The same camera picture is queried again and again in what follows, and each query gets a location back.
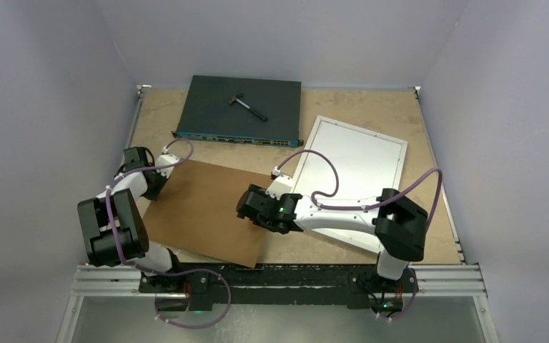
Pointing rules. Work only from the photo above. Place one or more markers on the small black-handled hammer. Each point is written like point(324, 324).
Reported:
point(237, 99)

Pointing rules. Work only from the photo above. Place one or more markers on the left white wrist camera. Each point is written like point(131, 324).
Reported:
point(165, 163)

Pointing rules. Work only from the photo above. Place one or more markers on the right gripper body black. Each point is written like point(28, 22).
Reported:
point(261, 193)

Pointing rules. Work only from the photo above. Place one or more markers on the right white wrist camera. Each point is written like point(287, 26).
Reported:
point(281, 184)

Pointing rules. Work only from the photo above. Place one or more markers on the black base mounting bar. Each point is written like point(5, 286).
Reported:
point(355, 286)

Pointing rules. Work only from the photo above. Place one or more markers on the dark network switch box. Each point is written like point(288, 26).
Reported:
point(207, 115)

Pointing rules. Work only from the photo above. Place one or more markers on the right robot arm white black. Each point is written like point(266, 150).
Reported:
point(399, 224)

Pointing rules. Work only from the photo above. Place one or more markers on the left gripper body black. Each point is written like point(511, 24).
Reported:
point(156, 189)

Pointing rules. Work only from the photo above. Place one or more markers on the landscape photo print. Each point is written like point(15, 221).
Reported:
point(366, 161)

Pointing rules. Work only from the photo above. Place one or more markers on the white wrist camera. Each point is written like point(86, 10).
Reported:
point(165, 163)
point(281, 184)

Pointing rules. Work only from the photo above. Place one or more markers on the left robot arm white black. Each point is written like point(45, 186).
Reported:
point(111, 224)

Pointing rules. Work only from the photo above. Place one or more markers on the brown cardboard backing board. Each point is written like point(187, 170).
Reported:
point(196, 212)

